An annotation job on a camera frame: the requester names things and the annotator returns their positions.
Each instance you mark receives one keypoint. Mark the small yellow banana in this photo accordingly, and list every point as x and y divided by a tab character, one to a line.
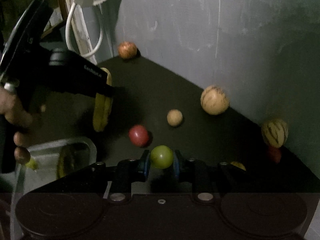
102	110

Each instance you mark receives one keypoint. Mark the striped pepino melon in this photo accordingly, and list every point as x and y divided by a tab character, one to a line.
213	100
275	132

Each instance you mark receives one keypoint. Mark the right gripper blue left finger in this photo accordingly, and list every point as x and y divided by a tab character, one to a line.
125	173

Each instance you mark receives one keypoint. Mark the person's left hand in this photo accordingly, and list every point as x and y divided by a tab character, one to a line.
12	110

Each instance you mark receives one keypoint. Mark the small tan round fruit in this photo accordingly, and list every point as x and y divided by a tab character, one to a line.
174	117

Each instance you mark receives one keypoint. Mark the red-brown apple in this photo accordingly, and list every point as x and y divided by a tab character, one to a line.
127	50

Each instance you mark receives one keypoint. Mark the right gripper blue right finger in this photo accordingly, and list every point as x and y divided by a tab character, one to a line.
193	175

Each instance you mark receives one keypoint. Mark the large ripe spotted banana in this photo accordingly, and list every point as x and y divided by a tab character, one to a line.
72	157

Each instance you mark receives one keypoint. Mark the green round fruit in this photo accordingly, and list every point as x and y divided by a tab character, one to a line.
162	157
32	164

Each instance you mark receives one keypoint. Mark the striped pepino melon left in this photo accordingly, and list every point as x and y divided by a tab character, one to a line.
213	100

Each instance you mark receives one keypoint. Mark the silver metal tray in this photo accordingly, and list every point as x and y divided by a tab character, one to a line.
46	155

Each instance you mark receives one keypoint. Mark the striped pepino melon right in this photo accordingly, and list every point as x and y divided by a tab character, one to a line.
275	132

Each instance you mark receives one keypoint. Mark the small tan fruit front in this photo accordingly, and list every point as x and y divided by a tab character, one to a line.
239	165

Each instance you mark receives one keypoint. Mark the small red plum right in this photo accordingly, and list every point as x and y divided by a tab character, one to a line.
275	153

